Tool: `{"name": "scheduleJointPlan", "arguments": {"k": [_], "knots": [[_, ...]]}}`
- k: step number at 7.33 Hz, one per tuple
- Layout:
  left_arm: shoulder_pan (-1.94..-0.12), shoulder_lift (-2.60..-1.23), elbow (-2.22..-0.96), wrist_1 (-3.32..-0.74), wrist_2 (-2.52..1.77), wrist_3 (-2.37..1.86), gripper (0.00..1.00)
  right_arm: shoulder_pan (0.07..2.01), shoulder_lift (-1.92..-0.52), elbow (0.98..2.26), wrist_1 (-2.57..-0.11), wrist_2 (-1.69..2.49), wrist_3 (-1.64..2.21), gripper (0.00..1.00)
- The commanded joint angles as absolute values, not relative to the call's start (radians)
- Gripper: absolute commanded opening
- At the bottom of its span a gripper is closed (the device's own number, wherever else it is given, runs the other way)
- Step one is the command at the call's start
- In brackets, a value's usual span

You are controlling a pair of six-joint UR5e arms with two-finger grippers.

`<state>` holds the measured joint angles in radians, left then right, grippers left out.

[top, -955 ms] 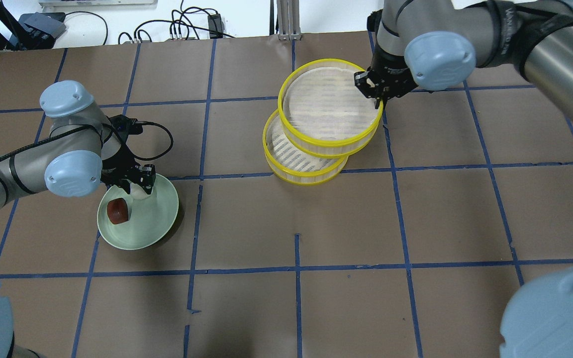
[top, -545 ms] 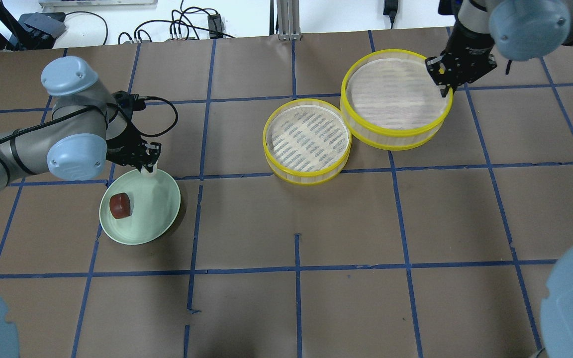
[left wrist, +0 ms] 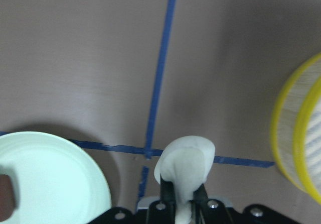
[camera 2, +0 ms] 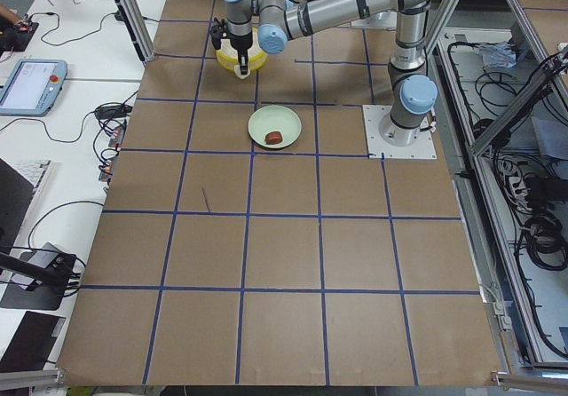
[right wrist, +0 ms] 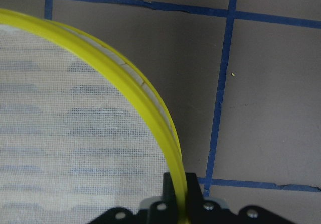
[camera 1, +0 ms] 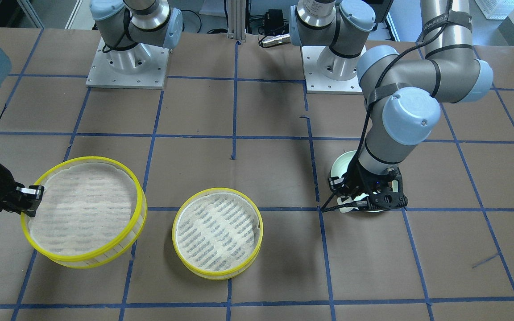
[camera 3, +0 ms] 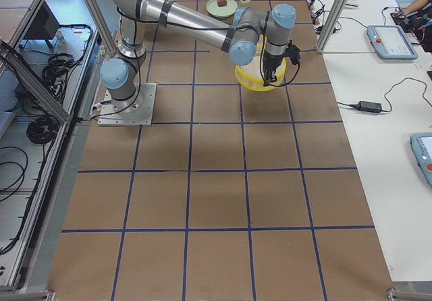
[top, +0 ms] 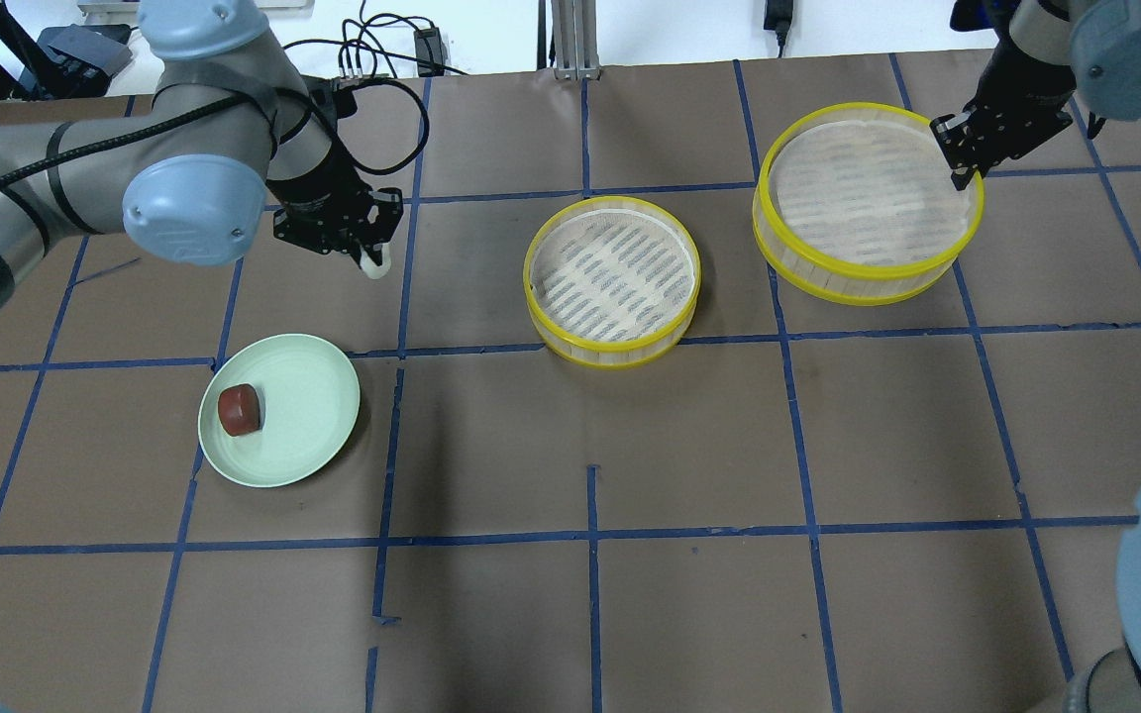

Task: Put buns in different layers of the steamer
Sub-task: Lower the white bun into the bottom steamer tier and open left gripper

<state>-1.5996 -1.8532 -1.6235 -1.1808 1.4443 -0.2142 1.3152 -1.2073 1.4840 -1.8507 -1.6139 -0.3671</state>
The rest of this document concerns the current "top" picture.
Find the aluminium frame post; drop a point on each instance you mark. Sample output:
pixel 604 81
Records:
pixel 567 39

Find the black power adapter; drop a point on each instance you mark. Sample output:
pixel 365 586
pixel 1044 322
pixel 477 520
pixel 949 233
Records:
pixel 431 52

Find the light green plate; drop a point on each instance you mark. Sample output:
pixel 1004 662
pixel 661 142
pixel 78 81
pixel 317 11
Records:
pixel 310 397

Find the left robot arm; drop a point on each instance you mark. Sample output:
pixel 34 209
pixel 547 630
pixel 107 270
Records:
pixel 233 123

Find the brown steamed bun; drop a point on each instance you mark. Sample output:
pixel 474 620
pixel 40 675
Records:
pixel 238 410

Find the yellow bamboo steamer tray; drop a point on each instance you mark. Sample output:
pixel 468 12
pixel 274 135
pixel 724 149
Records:
pixel 855 204

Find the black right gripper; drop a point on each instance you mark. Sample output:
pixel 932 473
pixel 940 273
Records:
pixel 1025 86

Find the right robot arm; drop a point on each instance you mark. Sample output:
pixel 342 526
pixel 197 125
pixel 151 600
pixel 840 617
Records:
pixel 1047 52

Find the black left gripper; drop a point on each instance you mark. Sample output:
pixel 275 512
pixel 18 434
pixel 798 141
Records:
pixel 315 181

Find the yellow bamboo steamer base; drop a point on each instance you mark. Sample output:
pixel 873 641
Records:
pixel 612 282

